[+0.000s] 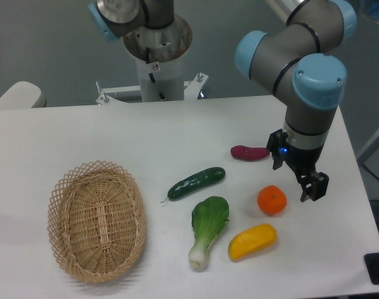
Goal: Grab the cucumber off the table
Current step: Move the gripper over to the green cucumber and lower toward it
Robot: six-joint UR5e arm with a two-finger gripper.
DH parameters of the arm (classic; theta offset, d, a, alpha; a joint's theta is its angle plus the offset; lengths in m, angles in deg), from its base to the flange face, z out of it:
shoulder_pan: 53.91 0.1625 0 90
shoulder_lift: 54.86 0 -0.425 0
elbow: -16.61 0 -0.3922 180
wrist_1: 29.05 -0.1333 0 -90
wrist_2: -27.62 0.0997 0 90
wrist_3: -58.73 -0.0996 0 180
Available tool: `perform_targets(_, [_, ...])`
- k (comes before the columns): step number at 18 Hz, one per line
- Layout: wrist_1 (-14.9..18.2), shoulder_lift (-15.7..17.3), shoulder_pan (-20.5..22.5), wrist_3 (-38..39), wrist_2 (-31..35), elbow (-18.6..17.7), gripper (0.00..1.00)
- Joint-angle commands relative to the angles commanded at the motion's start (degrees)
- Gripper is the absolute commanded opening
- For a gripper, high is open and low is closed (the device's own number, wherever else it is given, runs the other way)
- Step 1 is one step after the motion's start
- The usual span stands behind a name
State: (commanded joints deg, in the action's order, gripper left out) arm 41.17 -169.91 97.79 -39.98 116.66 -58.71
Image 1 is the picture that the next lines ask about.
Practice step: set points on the white chair armrest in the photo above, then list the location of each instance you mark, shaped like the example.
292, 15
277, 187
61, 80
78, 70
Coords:
22, 95

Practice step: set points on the woven wicker basket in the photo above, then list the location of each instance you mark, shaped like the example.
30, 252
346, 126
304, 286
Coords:
96, 222

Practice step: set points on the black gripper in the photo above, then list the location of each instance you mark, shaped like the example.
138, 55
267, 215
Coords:
302, 162

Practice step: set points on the orange tangerine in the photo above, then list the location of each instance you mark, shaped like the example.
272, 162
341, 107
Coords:
271, 200

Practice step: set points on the purple sweet potato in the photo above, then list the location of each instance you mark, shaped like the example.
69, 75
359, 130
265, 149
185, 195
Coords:
246, 153

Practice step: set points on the yellow mango slice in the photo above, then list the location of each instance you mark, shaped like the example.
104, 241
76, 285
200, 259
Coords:
252, 240

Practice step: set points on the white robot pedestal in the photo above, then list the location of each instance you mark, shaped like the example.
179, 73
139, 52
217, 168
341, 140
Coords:
159, 56

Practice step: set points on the green bok choy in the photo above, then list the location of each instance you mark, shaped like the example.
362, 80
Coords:
209, 218

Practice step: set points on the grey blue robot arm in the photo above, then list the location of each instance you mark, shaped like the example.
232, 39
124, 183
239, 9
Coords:
293, 65

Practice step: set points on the black device at table edge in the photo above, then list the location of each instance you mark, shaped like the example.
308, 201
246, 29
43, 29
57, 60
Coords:
372, 265

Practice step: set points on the green cucumber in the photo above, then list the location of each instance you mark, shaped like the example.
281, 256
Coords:
195, 182

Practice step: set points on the white furniture frame right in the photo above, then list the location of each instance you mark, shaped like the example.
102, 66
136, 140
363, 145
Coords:
371, 145

